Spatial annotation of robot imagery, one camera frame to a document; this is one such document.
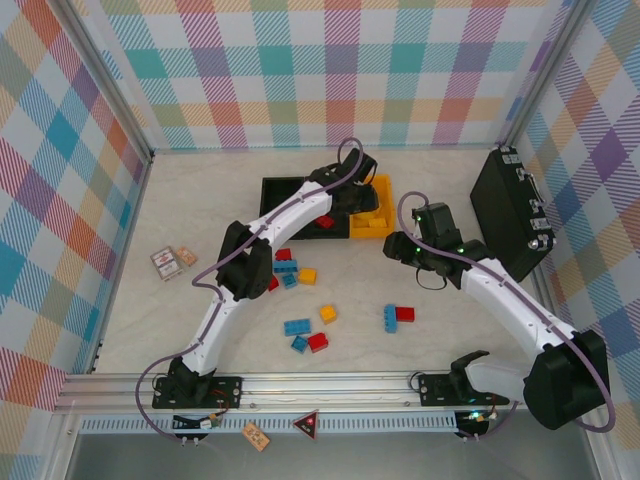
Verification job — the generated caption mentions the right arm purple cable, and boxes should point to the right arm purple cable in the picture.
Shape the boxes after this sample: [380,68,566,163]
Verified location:
[397,192,617,441]

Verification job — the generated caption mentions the orange printed tag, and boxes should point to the orange printed tag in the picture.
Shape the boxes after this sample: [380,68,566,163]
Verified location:
[242,422,271,448]

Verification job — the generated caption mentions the playing card box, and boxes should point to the playing card box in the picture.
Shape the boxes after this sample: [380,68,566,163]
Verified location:
[150,245,182,281]

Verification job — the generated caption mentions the long aluminium mounting rail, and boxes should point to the long aluminium mounting rail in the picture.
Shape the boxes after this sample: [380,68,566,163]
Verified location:
[54,368,607,415]

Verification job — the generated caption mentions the aluminium frame post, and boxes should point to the aluminium frame post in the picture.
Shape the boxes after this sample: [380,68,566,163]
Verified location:
[498,0,599,151]
[59,0,154,164]

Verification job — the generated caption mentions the black plastic bin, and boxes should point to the black plastic bin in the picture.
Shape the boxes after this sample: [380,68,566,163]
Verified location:
[288,197,351,242]
[259,175,309,241]

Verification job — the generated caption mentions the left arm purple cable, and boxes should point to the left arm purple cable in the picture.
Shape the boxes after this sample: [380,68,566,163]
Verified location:
[135,135,365,442]

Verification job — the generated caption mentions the yellow plastic bin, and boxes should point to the yellow plastic bin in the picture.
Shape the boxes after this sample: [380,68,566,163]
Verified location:
[348,173,397,241]

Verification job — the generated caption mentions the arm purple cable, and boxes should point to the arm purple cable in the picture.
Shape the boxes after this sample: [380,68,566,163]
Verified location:
[397,192,617,441]
[135,135,365,442]

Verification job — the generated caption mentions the grey metal shelf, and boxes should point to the grey metal shelf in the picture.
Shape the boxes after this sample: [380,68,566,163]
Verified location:
[64,432,601,480]

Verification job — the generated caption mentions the slotted grey cable duct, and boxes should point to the slotted grey cable duct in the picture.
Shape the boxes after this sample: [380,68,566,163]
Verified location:
[79,415,461,435]

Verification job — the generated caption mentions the black hard carrying case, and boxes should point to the black hard carrying case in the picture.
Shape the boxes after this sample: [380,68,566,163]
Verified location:
[469,145,558,286]

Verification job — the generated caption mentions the power connector with wires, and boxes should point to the power connector with wires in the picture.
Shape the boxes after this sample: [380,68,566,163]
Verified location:
[172,412,225,434]
[457,409,497,441]

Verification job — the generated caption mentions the red triangle sign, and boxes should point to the red triangle sign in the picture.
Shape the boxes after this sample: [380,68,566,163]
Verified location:
[292,409,321,441]

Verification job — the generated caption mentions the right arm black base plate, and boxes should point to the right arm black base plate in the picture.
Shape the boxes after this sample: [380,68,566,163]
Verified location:
[417,373,511,407]

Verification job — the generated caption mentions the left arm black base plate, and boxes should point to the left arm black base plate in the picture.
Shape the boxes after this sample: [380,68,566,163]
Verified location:
[152,374,244,412]

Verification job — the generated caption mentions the thin black wire loop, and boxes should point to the thin black wire loop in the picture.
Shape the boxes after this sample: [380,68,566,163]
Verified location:
[415,263,448,293]

